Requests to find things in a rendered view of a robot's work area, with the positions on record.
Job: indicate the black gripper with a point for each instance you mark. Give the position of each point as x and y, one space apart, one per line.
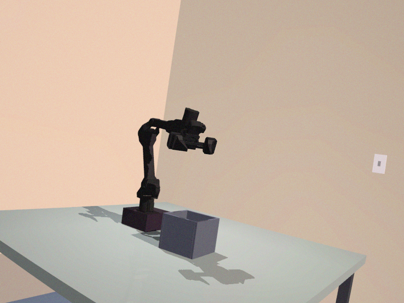
177 141

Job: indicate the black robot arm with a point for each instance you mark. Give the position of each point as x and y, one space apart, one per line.
150 187

